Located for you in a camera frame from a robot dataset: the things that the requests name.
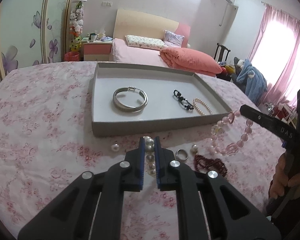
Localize dark red bead bracelet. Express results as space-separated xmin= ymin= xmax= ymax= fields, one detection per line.
xmin=193 ymin=154 xmax=228 ymax=178

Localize pearl earring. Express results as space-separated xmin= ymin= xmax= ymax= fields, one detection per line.
xmin=111 ymin=144 xmax=120 ymax=152
xmin=190 ymin=144 xmax=198 ymax=154

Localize silver ring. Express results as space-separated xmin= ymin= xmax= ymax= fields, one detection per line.
xmin=175 ymin=148 xmax=189 ymax=161

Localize pink bead bracelet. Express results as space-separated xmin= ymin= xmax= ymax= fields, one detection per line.
xmin=210 ymin=109 xmax=254 ymax=157

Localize white pearl bracelet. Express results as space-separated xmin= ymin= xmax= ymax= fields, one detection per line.
xmin=142 ymin=135 xmax=157 ymax=176

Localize thin silver hoop bangle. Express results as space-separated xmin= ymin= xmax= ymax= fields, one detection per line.
xmin=120 ymin=86 xmax=147 ymax=111

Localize peach pearl bracelet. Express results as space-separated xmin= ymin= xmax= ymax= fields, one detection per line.
xmin=192 ymin=97 xmax=214 ymax=116

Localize black bead bracelet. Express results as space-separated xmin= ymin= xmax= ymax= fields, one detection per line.
xmin=173 ymin=89 xmax=195 ymax=113

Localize person's right hand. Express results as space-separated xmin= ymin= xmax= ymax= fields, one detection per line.
xmin=269 ymin=153 xmax=300 ymax=199

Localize blue bathrobe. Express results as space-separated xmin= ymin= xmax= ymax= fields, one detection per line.
xmin=236 ymin=59 xmax=268 ymax=105

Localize pink curtain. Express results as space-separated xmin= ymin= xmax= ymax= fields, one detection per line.
xmin=248 ymin=4 xmax=300 ymax=107

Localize floral pink bedsheet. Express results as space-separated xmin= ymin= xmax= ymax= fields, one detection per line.
xmin=0 ymin=62 xmax=283 ymax=239

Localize dark wooden chair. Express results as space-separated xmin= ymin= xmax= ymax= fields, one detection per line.
xmin=213 ymin=43 xmax=231 ymax=62

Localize grey cardboard tray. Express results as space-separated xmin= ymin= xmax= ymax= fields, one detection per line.
xmin=91 ymin=62 xmax=231 ymax=137

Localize salmon folded duvet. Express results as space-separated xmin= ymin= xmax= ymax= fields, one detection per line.
xmin=160 ymin=47 xmax=222 ymax=76

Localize red bag on floor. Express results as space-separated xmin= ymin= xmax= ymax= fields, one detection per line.
xmin=64 ymin=51 xmax=81 ymax=62

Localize blue patterned pillow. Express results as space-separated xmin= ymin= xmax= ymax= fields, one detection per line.
xmin=163 ymin=30 xmax=185 ymax=47

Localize pink bedside table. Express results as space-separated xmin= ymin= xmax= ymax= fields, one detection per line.
xmin=83 ymin=41 xmax=112 ymax=61

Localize pink bed mattress sheet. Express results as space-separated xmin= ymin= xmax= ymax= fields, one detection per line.
xmin=109 ymin=38 xmax=168 ymax=68

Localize white mug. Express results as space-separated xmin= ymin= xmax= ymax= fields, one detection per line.
xmin=90 ymin=33 xmax=97 ymax=42

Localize floral white pillow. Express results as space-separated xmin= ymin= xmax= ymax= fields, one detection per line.
xmin=125 ymin=35 xmax=167 ymax=50

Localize beige bed headboard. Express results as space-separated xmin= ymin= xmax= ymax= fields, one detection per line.
xmin=113 ymin=9 xmax=191 ymax=47

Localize plush toy tower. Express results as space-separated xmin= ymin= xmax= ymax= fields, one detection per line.
xmin=68 ymin=0 xmax=87 ymax=52

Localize floral wardrobe doors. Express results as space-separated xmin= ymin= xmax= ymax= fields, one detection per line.
xmin=0 ymin=0 xmax=70 ymax=79

